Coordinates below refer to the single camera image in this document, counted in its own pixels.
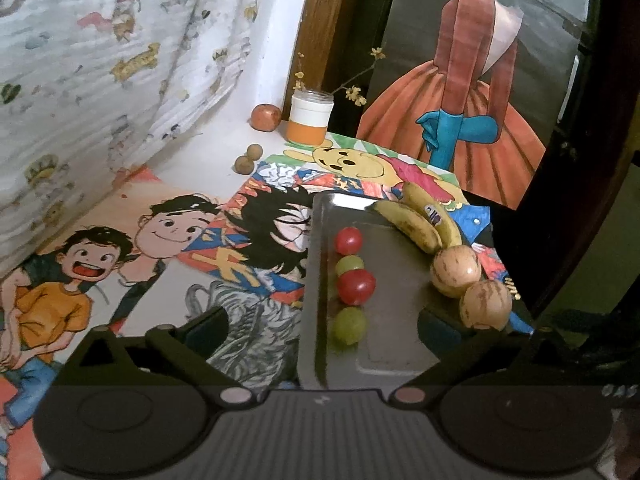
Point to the painting of orange dress figure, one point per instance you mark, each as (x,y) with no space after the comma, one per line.
(475,85)

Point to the white and orange jar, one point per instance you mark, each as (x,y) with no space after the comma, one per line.
(309,120)

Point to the small brown round fruit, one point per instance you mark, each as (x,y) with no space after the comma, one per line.
(244,165)
(254,151)

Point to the grey pencil sketch drawing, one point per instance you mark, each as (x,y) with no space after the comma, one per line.
(250,330)

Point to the striped cream pepino melon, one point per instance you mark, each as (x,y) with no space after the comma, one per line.
(455,271)
(486,305)

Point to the white printed curtain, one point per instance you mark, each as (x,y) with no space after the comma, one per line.
(100,60)

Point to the red apple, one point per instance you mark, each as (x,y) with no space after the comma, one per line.
(265,117)

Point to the green grape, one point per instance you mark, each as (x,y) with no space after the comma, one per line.
(349,325)
(348,264)

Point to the cartoon boys drawing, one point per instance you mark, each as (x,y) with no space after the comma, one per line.
(75,270)

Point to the wooden door frame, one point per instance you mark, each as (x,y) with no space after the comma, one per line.
(330,20)

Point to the yellow bear drawing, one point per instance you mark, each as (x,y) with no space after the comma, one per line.
(350,160)

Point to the metal tray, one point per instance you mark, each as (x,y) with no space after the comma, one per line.
(395,285)

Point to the red cherry tomato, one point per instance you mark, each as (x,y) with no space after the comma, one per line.
(348,240)
(356,286)

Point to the dried yellow flower sprig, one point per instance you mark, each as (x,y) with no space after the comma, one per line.
(354,93)

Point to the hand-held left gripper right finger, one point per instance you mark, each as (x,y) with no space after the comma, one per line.
(432,335)

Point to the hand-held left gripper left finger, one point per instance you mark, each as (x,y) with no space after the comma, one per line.
(210,330)

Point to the yellow banana with sticker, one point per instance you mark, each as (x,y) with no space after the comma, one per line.
(435,215)

